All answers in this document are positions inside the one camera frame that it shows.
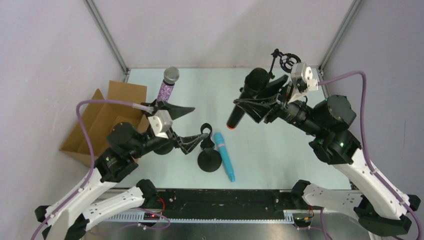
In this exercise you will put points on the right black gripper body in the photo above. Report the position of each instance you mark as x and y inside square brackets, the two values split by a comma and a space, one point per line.
[276, 103]

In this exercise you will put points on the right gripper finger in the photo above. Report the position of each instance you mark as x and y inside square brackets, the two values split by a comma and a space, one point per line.
[258, 108]
[273, 87]

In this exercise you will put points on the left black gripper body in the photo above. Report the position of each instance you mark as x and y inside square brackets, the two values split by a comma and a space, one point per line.
[172, 133]

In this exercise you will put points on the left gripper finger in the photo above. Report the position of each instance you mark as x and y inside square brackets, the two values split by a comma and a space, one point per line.
[174, 111]
[187, 144]

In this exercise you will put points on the black orange-ring microphone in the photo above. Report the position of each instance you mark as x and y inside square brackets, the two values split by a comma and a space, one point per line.
[254, 83]

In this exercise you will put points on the black round-base mic stand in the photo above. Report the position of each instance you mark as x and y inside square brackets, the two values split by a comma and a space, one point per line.
[166, 147]

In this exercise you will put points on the teal blue microphone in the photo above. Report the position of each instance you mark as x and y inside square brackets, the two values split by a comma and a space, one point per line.
[222, 148]

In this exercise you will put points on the purple glitter microphone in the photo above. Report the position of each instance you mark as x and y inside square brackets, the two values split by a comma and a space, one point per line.
[170, 76]

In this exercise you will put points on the brown cardboard box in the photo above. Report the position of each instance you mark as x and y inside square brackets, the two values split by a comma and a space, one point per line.
[100, 118]

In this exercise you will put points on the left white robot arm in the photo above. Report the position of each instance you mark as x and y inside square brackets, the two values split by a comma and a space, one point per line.
[79, 210]

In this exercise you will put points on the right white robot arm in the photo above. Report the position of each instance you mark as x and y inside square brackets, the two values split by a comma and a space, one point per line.
[381, 209]

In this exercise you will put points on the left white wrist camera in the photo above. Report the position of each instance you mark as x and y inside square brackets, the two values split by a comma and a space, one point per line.
[160, 123]

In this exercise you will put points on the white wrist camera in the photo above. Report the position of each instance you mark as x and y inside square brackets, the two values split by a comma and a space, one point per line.
[302, 80]
[160, 123]

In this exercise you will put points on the black tripod shock-mount stand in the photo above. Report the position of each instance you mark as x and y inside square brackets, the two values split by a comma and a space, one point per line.
[286, 62]

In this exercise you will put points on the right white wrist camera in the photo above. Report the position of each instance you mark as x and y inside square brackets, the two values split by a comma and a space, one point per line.
[302, 80]

